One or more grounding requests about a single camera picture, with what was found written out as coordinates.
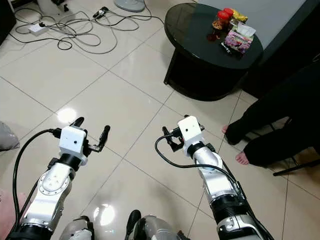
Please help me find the grey pillow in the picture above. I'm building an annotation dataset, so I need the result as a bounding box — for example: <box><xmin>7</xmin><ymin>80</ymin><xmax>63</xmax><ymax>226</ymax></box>
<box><xmin>0</xmin><ymin>122</ymin><xmax>15</xmax><ymax>152</ymax></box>

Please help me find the black remote control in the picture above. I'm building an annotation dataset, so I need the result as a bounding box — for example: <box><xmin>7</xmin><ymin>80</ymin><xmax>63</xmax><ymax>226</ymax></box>
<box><xmin>221</xmin><ymin>42</ymin><xmax>241</xmax><ymax>57</ymax></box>

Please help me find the person leg in black trousers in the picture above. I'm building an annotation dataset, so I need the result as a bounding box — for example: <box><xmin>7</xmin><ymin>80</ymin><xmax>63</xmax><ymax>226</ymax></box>
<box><xmin>235</xmin><ymin>122</ymin><xmax>320</xmax><ymax>167</ymax></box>
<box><xmin>221</xmin><ymin>62</ymin><xmax>320</xmax><ymax>146</ymax></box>

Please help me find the grey robot left leg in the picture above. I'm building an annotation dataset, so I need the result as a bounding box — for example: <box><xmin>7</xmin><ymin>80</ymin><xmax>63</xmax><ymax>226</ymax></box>
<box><xmin>60</xmin><ymin>216</ymin><xmax>96</xmax><ymax>240</ymax></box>

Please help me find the grey robot leg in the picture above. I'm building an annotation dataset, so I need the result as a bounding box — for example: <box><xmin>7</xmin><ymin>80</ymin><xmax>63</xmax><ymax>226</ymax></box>
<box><xmin>60</xmin><ymin>216</ymin><xmax>96</xmax><ymax>240</ymax></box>
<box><xmin>125</xmin><ymin>209</ymin><xmax>186</xmax><ymax>240</ymax></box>

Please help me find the grey robot right leg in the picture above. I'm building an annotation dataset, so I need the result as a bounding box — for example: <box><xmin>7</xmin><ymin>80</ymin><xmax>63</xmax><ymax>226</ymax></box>
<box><xmin>125</xmin><ymin>209</ymin><xmax>186</xmax><ymax>240</ymax></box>

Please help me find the round black coffee table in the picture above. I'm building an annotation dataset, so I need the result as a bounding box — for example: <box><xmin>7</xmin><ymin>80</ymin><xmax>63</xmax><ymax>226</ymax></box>
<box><xmin>163</xmin><ymin>2</ymin><xmax>265</xmax><ymax>102</ymax></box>

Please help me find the floral tissue pack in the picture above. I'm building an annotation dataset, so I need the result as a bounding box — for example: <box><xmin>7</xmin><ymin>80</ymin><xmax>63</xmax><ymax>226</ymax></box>
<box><xmin>225</xmin><ymin>23</ymin><xmax>257</xmax><ymax>54</ymax></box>

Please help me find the white power strip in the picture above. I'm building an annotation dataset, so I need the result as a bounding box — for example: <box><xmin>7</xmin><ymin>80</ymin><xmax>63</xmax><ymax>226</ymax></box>
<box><xmin>28</xmin><ymin>22</ymin><xmax>50</xmax><ymax>36</ymax></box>

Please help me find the red-lidded snack jar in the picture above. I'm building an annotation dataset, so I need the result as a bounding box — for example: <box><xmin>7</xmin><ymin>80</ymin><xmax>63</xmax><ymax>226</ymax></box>
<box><xmin>222</xmin><ymin>7</ymin><xmax>236</xmax><ymax>21</ymax></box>
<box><xmin>211</xmin><ymin>11</ymin><xmax>231</xmax><ymax>30</ymax></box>

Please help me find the black power strip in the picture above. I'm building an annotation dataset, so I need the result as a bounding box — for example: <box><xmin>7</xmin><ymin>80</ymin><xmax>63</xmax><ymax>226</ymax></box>
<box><xmin>93</xmin><ymin>6</ymin><xmax>111</xmax><ymax>20</ymax></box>

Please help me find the gold wrapped snack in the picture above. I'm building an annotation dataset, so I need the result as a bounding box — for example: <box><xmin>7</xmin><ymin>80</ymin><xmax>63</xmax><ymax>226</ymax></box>
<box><xmin>232</xmin><ymin>11</ymin><xmax>249</xmax><ymax>23</ymax></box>

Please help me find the black metal chair base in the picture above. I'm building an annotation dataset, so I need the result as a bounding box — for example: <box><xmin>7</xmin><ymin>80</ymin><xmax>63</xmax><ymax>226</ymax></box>
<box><xmin>273</xmin><ymin>150</ymin><xmax>320</xmax><ymax>177</ymax></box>

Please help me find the white appliance stand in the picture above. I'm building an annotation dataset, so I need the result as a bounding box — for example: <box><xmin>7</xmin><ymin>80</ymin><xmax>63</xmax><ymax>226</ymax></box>
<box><xmin>37</xmin><ymin>0</ymin><xmax>76</xmax><ymax>23</ymax></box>

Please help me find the grey round fan base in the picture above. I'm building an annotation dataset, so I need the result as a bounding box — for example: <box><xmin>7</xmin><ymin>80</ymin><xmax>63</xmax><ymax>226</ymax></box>
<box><xmin>114</xmin><ymin>0</ymin><xmax>146</xmax><ymax>12</ymax></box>

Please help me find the black cabinet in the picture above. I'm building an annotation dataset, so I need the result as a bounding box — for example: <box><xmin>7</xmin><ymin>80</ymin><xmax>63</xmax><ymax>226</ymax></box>
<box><xmin>0</xmin><ymin>0</ymin><xmax>17</xmax><ymax>43</ymax></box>

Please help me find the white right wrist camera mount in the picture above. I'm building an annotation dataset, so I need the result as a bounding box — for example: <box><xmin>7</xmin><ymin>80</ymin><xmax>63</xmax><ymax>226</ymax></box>
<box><xmin>177</xmin><ymin>115</ymin><xmax>205</xmax><ymax>157</ymax></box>

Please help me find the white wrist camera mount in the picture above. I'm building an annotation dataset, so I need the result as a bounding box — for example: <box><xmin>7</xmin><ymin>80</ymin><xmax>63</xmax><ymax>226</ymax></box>
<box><xmin>177</xmin><ymin>115</ymin><xmax>205</xmax><ymax>157</ymax></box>
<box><xmin>58</xmin><ymin>125</ymin><xmax>88</xmax><ymax>165</ymax></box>

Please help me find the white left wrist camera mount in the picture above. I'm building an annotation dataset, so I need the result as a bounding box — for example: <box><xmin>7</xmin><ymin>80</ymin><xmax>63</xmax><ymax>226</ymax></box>
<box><xmin>58</xmin><ymin>125</ymin><xmax>88</xmax><ymax>165</ymax></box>

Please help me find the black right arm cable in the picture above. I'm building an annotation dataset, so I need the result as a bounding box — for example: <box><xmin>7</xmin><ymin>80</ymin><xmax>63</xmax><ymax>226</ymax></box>
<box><xmin>154</xmin><ymin>135</ymin><xmax>246</xmax><ymax>201</ymax></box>

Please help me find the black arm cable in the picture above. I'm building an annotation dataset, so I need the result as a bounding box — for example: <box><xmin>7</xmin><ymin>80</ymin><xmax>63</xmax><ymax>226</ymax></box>
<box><xmin>154</xmin><ymin>135</ymin><xmax>246</xmax><ymax>201</ymax></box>
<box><xmin>12</xmin><ymin>128</ymin><xmax>61</xmax><ymax>236</ymax></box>

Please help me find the grey floor cable tangle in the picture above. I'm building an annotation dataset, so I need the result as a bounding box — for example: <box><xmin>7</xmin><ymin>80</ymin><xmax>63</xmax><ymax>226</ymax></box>
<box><xmin>10</xmin><ymin>9</ymin><xmax>118</xmax><ymax>55</ymax></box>

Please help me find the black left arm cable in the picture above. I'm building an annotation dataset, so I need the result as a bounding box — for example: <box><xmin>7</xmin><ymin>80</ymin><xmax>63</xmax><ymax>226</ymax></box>
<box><xmin>12</xmin><ymin>128</ymin><xmax>61</xmax><ymax>236</ymax></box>

